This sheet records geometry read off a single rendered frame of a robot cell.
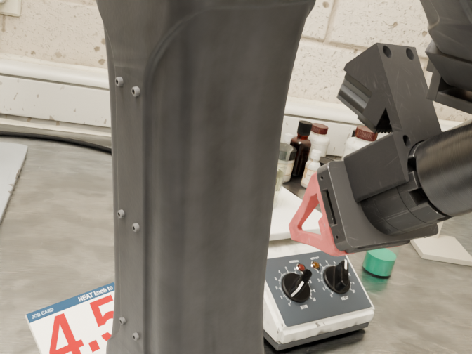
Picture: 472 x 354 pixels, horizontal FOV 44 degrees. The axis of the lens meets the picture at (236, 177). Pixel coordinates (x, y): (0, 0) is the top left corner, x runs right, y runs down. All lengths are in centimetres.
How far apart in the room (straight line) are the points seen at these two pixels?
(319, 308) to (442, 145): 26
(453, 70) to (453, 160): 6
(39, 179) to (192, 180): 68
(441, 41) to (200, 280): 20
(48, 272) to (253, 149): 47
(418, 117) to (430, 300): 37
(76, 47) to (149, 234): 89
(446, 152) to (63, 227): 49
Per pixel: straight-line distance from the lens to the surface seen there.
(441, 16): 32
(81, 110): 106
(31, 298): 61
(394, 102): 42
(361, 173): 43
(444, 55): 36
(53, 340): 51
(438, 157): 39
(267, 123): 20
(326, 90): 117
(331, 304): 61
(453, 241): 94
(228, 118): 19
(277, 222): 63
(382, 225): 44
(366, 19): 117
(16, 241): 70
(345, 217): 43
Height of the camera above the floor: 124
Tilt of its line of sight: 20 degrees down
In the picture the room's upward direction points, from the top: 12 degrees clockwise
